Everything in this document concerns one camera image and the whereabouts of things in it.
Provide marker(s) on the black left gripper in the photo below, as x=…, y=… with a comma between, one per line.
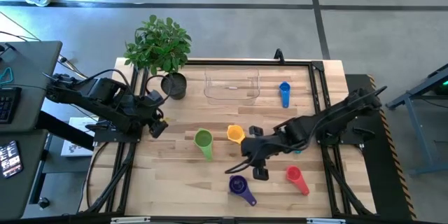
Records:
x=150, y=113

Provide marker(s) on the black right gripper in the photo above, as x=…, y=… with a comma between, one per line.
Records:
x=260, y=147

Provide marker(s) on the yellow measuring cup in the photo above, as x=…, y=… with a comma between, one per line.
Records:
x=235, y=133

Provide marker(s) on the teal measuring cup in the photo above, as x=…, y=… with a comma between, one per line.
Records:
x=297, y=152

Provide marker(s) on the red measuring cup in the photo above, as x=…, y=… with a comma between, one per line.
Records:
x=294, y=174

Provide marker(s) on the purple measuring cup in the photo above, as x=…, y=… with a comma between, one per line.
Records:
x=246, y=196

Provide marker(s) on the green measuring cup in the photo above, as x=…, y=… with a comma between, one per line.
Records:
x=203, y=138

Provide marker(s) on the small blue measuring cup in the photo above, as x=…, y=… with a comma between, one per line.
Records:
x=285, y=89

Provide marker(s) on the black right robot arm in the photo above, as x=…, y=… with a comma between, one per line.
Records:
x=332, y=115

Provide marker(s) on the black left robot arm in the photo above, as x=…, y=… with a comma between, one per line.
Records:
x=87, y=98

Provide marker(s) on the clear plastic basket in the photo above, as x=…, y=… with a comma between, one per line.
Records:
x=210, y=77

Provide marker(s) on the green plant in black pot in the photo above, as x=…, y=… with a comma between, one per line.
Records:
x=157, y=45

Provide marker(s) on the white paper booklet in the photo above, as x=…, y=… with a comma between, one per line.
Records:
x=75, y=147

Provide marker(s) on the white label strip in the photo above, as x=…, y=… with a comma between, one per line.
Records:
x=129, y=220
x=325, y=220

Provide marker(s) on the black hazard-striped floor mat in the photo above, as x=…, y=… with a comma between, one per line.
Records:
x=378, y=189

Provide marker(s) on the grey desk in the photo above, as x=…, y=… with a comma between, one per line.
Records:
x=21, y=189
x=31, y=63

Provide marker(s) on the black desk caster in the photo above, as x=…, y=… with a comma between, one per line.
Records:
x=43, y=203

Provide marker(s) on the black keyboard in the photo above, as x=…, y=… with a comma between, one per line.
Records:
x=8, y=105

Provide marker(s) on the black smartphone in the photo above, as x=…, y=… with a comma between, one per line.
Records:
x=10, y=159

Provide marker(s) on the teal carabiner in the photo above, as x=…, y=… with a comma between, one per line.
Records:
x=7, y=77

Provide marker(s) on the black aluminium table frame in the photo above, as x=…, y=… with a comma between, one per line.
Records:
x=245, y=62

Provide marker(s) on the black camera clamp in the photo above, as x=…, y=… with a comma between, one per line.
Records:
x=279, y=56

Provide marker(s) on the blue metal table frame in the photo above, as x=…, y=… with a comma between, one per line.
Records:
x=419, y=133

